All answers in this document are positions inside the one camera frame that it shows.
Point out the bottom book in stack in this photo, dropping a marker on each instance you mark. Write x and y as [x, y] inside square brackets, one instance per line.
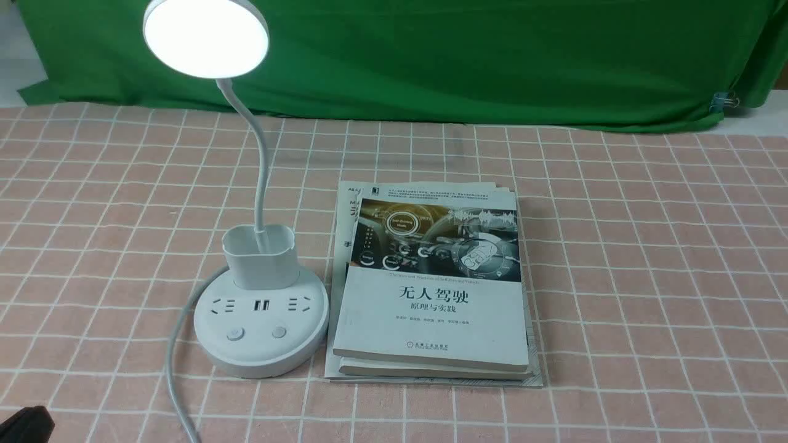
[335, 344]

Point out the blue binder clip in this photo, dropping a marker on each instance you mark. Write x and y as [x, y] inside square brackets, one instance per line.
[724, 100]

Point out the green backdrop cloth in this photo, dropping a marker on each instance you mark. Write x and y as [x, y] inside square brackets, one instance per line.
[642, 67]

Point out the top white self-driving book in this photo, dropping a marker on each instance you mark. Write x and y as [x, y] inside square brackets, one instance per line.
[431, 307]

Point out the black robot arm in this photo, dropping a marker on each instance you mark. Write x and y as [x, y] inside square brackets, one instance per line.
[29, 424]

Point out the white round desk lamp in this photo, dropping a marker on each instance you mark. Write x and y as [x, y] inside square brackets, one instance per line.
[264, 314]

